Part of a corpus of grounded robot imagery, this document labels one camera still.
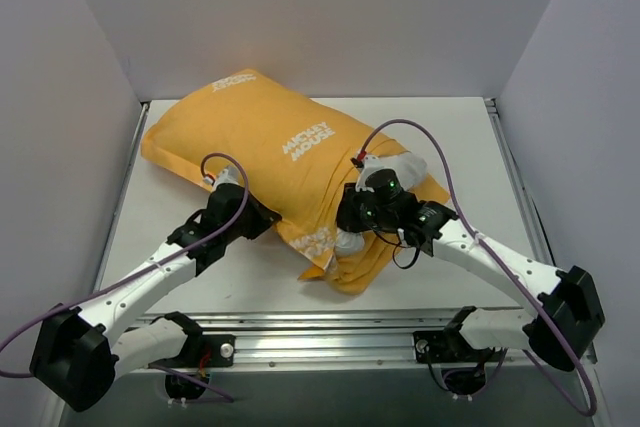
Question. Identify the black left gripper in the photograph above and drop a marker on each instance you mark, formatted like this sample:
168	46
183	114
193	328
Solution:
255	219

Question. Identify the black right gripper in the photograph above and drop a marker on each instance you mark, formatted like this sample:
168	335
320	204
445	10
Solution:
347	209

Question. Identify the white pillow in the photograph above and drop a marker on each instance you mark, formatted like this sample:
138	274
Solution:
411	171

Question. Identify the orange Mickey Mouse pillowcase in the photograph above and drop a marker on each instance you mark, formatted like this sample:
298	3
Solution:
297	156

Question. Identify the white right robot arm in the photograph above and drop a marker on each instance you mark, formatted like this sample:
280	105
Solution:
558	313

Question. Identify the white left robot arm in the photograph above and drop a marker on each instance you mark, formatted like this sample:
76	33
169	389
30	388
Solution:
82	350

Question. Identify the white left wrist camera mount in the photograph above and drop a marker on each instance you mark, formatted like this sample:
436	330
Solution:
229	175

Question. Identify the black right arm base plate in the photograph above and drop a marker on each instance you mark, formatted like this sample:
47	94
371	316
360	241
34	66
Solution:
439	347

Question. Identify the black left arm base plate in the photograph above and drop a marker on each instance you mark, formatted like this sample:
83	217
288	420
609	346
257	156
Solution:
206	351

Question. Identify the aluminium front rail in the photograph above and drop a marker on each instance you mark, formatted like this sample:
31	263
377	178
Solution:
314	343

